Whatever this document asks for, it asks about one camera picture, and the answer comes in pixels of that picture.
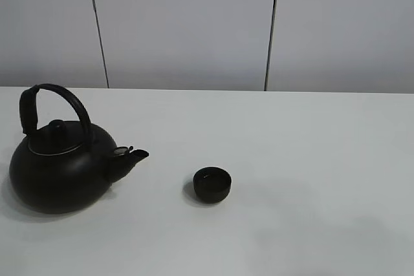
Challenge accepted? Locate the black round teapot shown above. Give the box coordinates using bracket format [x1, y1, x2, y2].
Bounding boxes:
[9, 83, 149, 214]

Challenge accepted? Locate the small black teacup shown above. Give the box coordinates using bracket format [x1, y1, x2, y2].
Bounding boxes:
[193, 167, 232, 204]

